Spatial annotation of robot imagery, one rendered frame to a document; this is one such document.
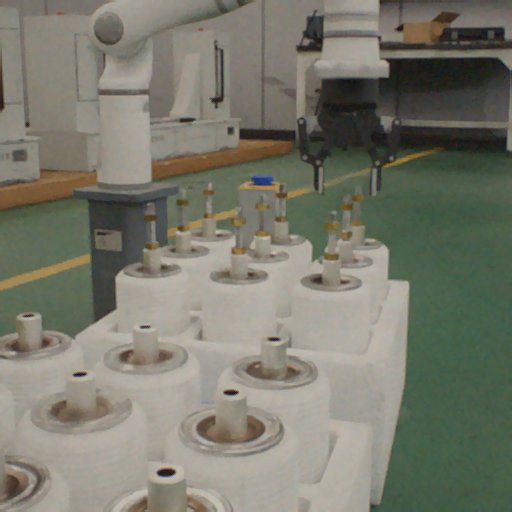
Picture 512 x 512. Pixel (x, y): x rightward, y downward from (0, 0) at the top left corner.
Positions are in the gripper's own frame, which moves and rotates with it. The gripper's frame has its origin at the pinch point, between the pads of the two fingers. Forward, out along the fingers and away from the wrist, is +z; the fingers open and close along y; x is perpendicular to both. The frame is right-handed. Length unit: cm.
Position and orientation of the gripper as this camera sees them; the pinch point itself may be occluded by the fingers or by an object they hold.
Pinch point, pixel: (347, 185)
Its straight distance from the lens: 104.3
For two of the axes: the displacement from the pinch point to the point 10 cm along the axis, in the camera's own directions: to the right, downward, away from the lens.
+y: -9.9, -0.2, 1.0
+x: -1.0, 2.2, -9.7
